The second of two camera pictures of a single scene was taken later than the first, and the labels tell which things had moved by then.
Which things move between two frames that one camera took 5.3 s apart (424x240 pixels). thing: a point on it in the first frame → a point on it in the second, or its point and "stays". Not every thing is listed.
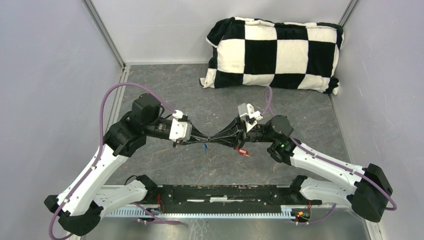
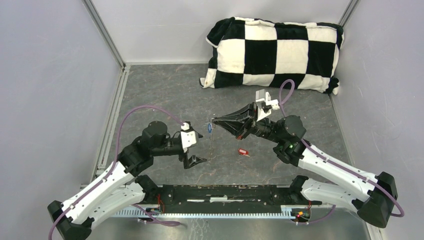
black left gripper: [194, 132] → [193, 161]
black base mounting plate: [226, 196] stays
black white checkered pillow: [246, 52] stays
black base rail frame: [224, 184] stays
